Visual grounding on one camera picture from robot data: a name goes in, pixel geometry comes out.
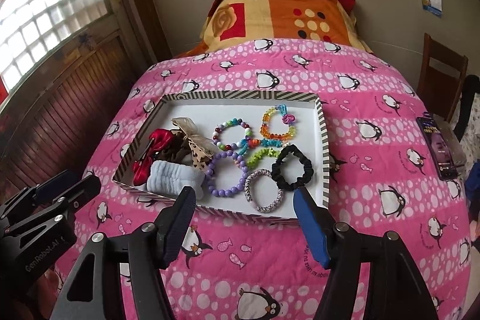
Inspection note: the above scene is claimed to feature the orange translucent bead bracelet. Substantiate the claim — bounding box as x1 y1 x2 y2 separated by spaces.
259 103 298 142

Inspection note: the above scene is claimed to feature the striped cardboard box tray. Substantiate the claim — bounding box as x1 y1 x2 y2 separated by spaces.
112 90 329 224

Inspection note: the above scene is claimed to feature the silver rhinestone bracelet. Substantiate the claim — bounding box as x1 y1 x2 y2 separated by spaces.
243 168 285 214

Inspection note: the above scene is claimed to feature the smartphone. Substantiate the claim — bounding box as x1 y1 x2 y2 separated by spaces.
416 111 458 181

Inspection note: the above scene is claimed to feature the red velvet bow clip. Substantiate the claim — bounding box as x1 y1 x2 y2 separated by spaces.
133 128 174 186

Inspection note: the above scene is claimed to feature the black scrunchie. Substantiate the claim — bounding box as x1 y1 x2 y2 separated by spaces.
271 145 315 192

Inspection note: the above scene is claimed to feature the pink penguin blanket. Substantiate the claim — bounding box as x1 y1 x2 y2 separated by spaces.
54 38 475 320

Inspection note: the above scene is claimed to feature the brown scrunchie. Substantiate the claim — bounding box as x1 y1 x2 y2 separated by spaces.
151 131 191 164

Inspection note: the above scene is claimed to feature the light blue fuzzy band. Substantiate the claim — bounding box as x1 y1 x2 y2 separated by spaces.
146 160 205 200

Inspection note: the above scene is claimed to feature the wooden chair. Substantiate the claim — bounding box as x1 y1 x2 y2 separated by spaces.
417 33 469 122

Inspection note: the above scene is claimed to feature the leopard print ribbon bow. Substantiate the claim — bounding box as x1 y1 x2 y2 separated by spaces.
172 117 220 171

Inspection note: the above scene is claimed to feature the orange yellow rose blanket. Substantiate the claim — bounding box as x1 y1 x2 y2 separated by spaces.
182 0 370 57

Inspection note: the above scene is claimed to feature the black garment on chair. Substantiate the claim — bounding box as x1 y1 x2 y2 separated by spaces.
454 75 480 142

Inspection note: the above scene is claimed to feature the multicolour round bead bracelet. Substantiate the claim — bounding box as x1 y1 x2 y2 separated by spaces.
211 118 253 152

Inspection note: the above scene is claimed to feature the purple bead bracelet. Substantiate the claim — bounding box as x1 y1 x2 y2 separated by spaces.
205 149 250 198

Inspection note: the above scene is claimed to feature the colourful flower bead bracelet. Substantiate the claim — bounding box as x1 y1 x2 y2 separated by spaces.
236 138 285 171

